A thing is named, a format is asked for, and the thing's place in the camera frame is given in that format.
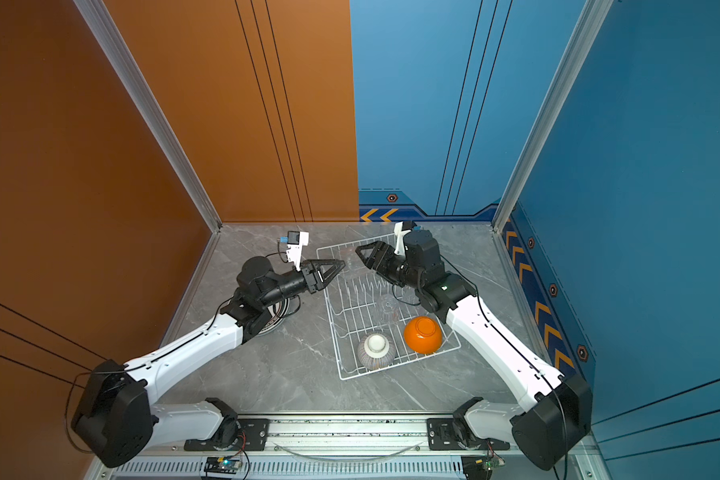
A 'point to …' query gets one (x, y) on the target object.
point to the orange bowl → (423, 335)
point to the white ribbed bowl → (376, 351)
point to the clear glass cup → (389, 307)
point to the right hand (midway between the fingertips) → (360, 255)
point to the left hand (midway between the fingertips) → (343, 264)
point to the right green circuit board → (479, 467)
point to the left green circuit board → (228, 464)
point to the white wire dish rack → (374, 325)
